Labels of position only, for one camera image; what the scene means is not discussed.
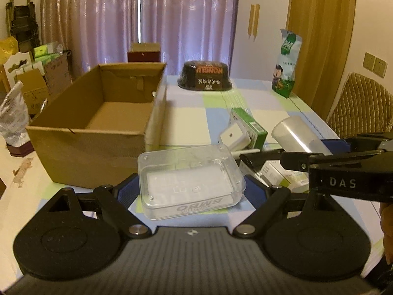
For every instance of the purple curtain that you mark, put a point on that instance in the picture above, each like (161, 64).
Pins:
(103, 31)

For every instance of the cardboard box with green packs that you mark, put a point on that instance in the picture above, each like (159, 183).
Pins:
(43, 80)

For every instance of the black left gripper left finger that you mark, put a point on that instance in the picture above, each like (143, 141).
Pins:
(114, 203)

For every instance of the right hand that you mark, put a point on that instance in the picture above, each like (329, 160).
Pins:
(386, 223)

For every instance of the brown curtain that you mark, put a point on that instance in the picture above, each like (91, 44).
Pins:
(325, 27)

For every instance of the white square night light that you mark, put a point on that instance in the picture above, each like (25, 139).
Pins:
(235, 137)

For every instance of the brown cardboard box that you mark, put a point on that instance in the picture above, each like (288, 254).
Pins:
(95, 130)

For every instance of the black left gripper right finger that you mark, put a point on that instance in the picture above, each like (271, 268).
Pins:
(268, 203)

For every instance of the silver foil bag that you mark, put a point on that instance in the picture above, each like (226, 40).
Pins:
(14, 117)

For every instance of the green white snack bag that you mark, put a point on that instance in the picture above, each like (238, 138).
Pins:
(283, 77)

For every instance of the clear plastic box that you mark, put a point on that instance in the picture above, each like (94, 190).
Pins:
(183, 181)

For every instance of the dark red small box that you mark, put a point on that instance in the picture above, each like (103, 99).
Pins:
(144, 52)

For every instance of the green white carton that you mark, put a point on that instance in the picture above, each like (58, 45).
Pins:
(256, 132)

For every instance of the yellow plastic bag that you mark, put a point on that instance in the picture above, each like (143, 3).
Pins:
(8, 47)

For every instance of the black instant noodle bowl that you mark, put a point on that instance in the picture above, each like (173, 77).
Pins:
(204, 76)

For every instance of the black step ladder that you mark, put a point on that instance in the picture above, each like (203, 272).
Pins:
(22, 25)

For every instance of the silver cylindrical cup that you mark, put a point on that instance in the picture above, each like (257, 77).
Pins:
(294, 135)

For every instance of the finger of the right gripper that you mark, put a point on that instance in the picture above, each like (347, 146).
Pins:
(336, 146)
(256, 160)

